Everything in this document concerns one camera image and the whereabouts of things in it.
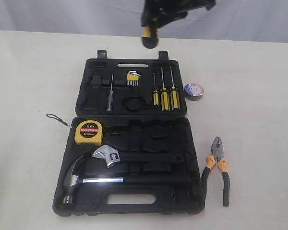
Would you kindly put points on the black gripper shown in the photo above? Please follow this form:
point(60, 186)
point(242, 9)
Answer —
point(152, 10)

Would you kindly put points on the yellow utility knife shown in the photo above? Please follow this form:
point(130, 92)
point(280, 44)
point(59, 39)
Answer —
point(150, 38)

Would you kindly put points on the black electrical tape roll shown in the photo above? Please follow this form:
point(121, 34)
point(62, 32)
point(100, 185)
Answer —
point(193, 91)

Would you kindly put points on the yellow tape measure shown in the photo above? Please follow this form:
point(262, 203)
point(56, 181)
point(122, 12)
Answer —
point(89, 132)

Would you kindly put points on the orange black handled pliers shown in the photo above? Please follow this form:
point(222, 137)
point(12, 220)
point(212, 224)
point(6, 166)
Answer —
point(216, 158)

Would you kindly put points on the black plastic tool case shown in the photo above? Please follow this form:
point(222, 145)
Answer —
point(133, 125)

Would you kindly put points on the hex key set yellow holder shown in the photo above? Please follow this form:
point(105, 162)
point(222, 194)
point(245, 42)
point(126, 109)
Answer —
point(132, 78)

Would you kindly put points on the small yellow black screwdriver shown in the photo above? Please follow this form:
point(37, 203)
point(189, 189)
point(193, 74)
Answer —
point(155, 92)

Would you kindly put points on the right yellow black screwdriver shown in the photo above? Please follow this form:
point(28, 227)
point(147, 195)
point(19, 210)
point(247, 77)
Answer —
point(174, 95)

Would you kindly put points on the middle yellow black screwdriver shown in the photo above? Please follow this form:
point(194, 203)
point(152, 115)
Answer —
point(164, 94)

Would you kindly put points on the clear handle test screwdriver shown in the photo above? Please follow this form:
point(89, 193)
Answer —
point(110, 96)

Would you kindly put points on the adjustable wrench black handle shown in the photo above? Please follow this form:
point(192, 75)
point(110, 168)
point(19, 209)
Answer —
point(112, 156)

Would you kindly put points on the claw hammer black handle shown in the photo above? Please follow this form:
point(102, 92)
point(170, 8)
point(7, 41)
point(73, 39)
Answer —
point(72, 180)

